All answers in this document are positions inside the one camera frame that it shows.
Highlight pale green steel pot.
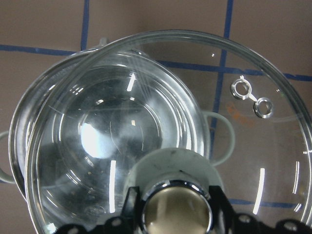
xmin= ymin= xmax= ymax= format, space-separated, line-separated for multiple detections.
xmin=0 ymin=43 xmax=235 ymax=232

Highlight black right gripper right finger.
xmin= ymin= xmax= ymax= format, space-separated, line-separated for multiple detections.
xmin=209 ymin=185 xmax=239 ymax=234

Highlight glass pot lid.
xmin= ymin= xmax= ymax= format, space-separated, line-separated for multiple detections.
xmin=25 ymin=30 xmax=312 ymax=234

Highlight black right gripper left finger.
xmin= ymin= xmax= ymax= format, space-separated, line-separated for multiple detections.
xmin=121 ymin=186 xmax=146 ymax=234

